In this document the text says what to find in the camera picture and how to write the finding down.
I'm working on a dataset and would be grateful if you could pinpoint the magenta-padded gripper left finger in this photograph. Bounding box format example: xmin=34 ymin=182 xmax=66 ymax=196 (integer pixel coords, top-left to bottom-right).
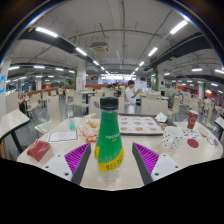
xmin=41 ymin=142 xmax=92 ymax=186

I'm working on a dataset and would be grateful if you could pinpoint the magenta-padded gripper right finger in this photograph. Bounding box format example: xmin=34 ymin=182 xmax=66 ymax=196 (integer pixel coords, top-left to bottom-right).
xmin=131 ymin=142 xmax=184 ymax=186

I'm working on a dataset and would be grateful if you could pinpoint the green-labelled clear drink bottle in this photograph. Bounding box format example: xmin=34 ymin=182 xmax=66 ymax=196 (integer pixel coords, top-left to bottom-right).
xmin=94 ymin=96 xmax=125 ymax=184

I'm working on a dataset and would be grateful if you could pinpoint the small red snack carton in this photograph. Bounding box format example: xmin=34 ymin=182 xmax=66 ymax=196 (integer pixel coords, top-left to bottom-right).
xmin=85 ymin=134 xmax=98 ymax=144

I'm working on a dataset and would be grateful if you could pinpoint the white printed card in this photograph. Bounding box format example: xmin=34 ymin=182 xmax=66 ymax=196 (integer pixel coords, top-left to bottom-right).
xmin=47 ymin=129 xmax=80 ymax=144

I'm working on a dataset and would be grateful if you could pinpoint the white polka-dot mug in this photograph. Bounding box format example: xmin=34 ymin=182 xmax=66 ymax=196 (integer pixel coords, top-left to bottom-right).
xmin=161 ymin=125 xmax=185 ymax=153

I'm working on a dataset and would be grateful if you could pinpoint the brown food tray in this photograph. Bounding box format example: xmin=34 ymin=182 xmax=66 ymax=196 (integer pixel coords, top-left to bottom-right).
xmin=117 ymin=113 xmax=178 ymax=136

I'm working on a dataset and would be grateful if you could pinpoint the clear snack bag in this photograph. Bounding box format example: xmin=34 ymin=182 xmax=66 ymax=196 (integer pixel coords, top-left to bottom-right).
xmin=78 ymin=113 xmax=101 ymax=138

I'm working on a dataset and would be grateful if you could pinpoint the small teal sanitizer bottle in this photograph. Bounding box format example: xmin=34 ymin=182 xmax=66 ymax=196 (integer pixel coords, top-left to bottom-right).
xmin=68 ymin=114 xmax=77 ymax=131

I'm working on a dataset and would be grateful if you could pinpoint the small red box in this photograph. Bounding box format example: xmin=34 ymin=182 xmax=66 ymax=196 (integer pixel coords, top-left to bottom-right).
xmin=26 ymin=139 xmax=52 ymax=163

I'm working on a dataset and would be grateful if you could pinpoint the white paper napkin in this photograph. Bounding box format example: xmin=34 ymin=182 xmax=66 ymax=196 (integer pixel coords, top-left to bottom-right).
xmin=154 ymin=111 xmax=169 ymax=123

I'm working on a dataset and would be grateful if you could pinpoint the flat round red coaster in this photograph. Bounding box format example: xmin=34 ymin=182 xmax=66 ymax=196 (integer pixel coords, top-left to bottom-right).
xmin=186 ymin=138 xmax=200 ymax=149

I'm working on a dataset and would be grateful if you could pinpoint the colourful printed leaflet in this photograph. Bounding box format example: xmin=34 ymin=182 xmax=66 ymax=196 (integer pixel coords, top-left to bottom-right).
xmin=182 ymin=128 xmax=205 ymax=140

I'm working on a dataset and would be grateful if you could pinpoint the group of beige chairs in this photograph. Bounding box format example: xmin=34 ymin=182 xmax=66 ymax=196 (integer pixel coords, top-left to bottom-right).
xmin=6 ymin=88 xmax=224 ymax=134

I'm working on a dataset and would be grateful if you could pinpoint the red paper cup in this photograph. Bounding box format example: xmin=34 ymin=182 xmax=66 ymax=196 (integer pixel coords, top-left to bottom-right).
xmin=186 ymin=109 xmax=200 ymax=130

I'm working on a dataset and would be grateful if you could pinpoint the person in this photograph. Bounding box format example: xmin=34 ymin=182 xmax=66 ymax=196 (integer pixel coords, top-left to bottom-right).
xmin=124 ymin=79 xmax=143 ymax=106
xmin=18 ymin=92 xmax=28 ymax=114

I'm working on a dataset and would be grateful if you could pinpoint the ceiling air conditioner unit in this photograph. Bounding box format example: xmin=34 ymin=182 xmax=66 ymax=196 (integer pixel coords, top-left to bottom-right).
xmin=90 ymin=41 xmax=110 ymax=54

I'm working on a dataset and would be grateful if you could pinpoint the group of ceiling lights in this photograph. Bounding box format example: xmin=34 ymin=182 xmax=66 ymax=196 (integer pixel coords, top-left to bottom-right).
xmin=6 ymin=19 xmax=224 ymax=88

